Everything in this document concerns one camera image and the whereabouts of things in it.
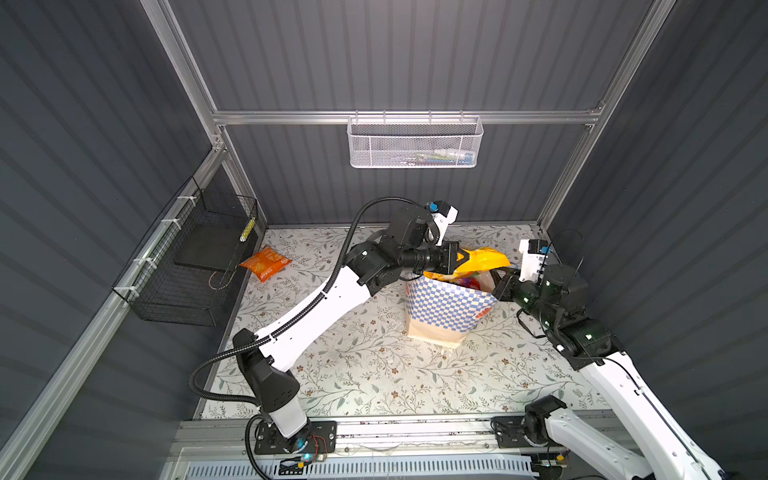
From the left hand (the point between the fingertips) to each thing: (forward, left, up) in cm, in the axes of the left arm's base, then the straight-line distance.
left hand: (473, 256), depth 63 cm
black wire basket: (+8, +68, -9) cm, 69 cm away
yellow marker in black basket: (+22, +57, -10) cm, 62 cm away
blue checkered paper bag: (-1, +4, -22) cm, 22 cm away
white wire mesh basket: (+76, +6, -15) cm, 77 cm away
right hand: (+1, -7, -7) cm, 10 cm away
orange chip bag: (+28, +60, -34) cm, 75 cm away
